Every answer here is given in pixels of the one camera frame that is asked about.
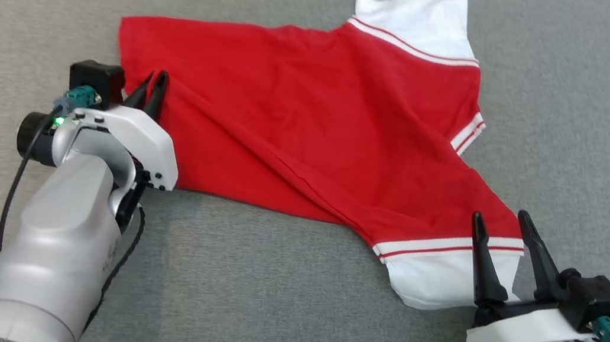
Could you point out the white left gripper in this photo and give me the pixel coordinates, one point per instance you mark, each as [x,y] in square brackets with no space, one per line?
[137,132]

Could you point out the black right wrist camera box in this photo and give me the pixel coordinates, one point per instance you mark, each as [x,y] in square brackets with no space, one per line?
[594,298]

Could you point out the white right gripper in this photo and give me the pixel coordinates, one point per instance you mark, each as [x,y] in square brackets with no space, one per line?
[520,335]

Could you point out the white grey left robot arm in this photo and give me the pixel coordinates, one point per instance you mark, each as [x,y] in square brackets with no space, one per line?
[54,255]

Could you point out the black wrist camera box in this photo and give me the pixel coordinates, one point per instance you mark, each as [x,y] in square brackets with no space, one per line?
[97,76]
[594,298]

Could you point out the teal left camera connector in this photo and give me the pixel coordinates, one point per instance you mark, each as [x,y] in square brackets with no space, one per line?
[79,97]

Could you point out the red white jersey shirt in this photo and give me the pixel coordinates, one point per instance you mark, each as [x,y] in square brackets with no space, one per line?
[319,113]

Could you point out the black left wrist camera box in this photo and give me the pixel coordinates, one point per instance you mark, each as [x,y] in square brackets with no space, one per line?
[97,76]

